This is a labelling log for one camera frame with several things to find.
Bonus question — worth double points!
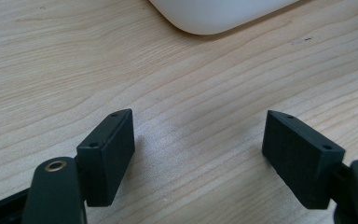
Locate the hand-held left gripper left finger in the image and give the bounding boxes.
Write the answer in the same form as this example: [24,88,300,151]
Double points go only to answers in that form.
[76,107,136,208]

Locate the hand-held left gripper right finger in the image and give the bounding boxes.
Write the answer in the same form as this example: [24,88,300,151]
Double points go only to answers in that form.
[261,109,347,210]

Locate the white plastic bin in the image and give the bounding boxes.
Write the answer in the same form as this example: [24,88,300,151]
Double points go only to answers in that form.
[148,0,301,36]

